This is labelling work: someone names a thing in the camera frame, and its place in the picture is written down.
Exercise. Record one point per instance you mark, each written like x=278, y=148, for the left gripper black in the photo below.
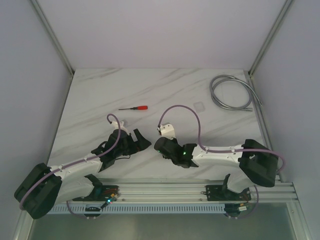
x=135, y=141

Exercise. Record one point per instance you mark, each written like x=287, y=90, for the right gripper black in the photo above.
x=174, y=141

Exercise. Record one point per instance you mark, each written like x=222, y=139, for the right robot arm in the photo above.
x=254, y=164

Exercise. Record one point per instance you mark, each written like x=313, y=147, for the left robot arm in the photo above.
x=47, y=186

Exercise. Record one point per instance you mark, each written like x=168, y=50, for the clear plastic fuse box cover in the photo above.
x=199, y=107

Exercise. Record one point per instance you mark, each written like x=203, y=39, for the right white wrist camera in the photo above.
x=167, y=131

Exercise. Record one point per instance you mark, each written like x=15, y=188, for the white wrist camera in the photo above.
x=120, y=125
x=167, y=131

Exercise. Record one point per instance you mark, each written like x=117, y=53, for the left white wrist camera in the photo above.
x=120, y=125

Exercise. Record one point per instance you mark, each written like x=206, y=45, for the red handled screwdriver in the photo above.
x=136, y=108

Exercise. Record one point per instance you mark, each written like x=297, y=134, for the aluminium front rail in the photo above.
x=191, y=190

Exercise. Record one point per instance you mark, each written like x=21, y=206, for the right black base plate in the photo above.
x=221, y=193

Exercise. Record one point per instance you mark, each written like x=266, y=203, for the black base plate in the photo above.
x=107, y=192
x=221, y=193

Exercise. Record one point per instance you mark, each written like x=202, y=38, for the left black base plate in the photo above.
x=107, y=192

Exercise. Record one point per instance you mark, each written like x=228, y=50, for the slotted cable duct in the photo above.
x=136, y=208

